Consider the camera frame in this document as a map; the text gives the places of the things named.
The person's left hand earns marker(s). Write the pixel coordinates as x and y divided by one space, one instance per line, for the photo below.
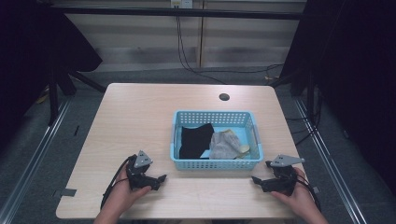
123 194

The metal floor rail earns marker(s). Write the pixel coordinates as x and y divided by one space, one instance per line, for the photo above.
330 161
34 161

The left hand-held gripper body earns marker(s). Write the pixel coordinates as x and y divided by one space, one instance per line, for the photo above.
138 177

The grey cloth with cream edge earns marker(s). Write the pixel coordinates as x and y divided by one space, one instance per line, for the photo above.
224 144

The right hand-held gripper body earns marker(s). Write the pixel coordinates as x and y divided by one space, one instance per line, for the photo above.
281 180

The black curtain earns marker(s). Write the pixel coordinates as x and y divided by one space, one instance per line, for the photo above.
28 46
351 68

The black metal stand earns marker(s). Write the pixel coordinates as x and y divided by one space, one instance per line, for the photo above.
311 93
53 99

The person's right hand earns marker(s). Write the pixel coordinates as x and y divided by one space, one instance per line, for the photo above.
299 199

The white wall socket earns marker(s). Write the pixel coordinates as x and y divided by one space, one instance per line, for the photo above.
182 3

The black cloth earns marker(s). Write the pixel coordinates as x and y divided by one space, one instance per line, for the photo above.
196 141

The grey tape piece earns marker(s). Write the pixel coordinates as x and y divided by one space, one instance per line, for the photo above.
67 192

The black horizontal bar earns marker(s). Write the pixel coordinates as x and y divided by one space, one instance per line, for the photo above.
174 12

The blue plastic basket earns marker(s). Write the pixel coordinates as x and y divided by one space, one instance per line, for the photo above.
218 118

